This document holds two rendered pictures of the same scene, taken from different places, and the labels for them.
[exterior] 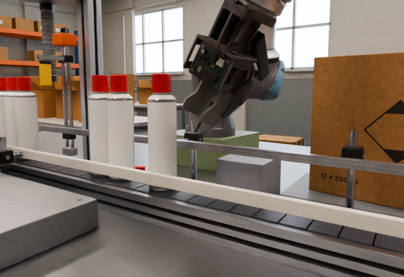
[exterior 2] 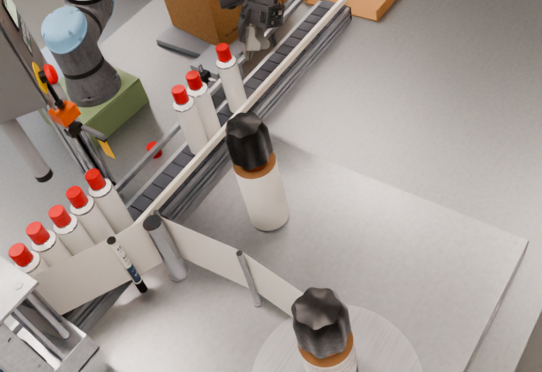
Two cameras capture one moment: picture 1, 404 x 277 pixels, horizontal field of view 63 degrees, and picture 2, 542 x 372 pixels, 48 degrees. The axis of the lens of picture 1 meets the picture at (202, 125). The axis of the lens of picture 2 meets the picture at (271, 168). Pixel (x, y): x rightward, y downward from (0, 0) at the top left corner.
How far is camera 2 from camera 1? 1.55 m
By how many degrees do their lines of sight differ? 76
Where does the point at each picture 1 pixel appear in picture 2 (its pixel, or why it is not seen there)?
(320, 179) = (226, 39)
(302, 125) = not seen: outside the picture
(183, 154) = (113, 120)
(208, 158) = (135, 101)
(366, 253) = (323, 39)
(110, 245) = (287, 134)
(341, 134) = not seen: hidden behind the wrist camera
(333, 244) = (316, 46)
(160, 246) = (289, 114)
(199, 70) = (273, 22)
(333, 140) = (225, 12)
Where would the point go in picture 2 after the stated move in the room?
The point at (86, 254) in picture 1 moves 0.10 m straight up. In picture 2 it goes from (298, 140) to (292, 113)
